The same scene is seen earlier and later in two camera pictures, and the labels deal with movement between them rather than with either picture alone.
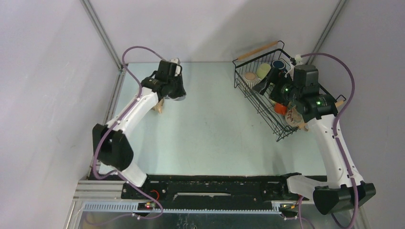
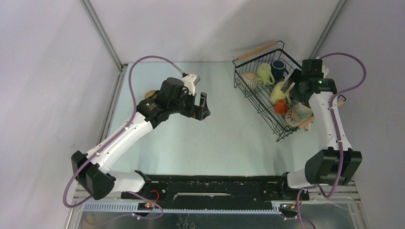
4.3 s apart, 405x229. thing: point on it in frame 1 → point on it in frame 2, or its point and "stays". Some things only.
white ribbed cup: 250,78 stays
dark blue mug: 278,64 stays
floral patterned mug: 293,117 stays
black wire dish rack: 249,69 stays
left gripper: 181,92 → 200,112
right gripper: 274,78 → 296,78
